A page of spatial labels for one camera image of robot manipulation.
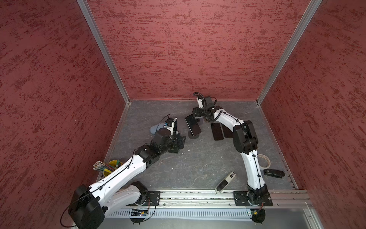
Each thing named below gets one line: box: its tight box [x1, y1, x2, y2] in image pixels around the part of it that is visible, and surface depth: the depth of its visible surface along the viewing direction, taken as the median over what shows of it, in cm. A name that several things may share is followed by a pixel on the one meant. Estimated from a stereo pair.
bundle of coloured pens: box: [92, 160, 121, 173], surface depth 71 cm
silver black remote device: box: [214, 171, 236, 194], surface depth 77 cm
